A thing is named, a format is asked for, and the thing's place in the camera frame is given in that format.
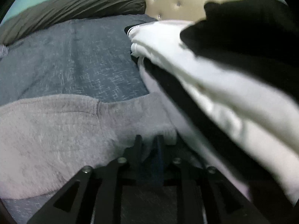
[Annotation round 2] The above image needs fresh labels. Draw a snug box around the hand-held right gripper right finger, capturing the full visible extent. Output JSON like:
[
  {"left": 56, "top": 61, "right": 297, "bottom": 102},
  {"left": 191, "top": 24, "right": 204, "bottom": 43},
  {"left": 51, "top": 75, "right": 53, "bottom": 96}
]
[{"left": 152, "top": 135, "right": 269, "bottom": 224}]

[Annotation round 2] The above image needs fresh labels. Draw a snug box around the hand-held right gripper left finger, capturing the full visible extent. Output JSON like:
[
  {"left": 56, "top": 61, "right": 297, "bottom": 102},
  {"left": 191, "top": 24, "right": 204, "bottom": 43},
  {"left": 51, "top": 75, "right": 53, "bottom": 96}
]
[{"left": 27, "top": 135, "right": 143, "bottom": 224}]

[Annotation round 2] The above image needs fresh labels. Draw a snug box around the white black-striped garment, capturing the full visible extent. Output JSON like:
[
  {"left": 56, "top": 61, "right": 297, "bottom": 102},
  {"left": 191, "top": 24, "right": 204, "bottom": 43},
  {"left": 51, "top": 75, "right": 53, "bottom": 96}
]
[{"left": 124, "top": 20, "right": 299, "bottom": 203}]

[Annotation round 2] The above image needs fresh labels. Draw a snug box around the bed with blue-grey sheet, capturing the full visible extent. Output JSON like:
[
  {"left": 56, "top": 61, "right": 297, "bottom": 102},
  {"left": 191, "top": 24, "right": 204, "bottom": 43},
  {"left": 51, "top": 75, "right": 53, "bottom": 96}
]
[{"left": 0, "top": 14, "right": 161, "bottom": 224}]

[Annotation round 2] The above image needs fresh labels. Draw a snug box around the black garment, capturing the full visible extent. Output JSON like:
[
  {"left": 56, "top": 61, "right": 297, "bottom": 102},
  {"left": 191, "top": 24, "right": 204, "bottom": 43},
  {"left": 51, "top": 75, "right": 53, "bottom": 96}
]
[{"left": 180, "top": 0, "right": 299, "bottom": 98}]

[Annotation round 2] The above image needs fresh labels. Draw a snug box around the dark grey rolled duvet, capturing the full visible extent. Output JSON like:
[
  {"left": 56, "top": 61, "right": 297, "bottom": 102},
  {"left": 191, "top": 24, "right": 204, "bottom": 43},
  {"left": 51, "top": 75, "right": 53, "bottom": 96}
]
[{"left": 0, "top": 0, "right": 146, "bottom": 45}]

